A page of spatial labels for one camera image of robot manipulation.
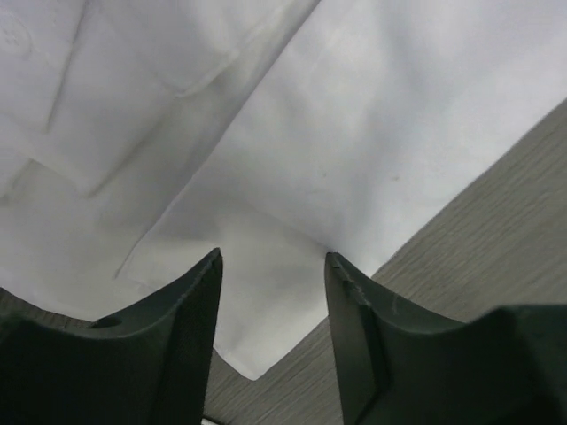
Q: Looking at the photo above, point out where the white long sleeve shirt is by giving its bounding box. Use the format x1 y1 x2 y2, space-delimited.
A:
1 1 566 380

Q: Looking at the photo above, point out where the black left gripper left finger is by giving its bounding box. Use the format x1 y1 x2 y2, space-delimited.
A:
1 249 222 424

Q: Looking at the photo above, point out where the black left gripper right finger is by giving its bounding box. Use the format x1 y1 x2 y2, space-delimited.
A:
324 252 566 424

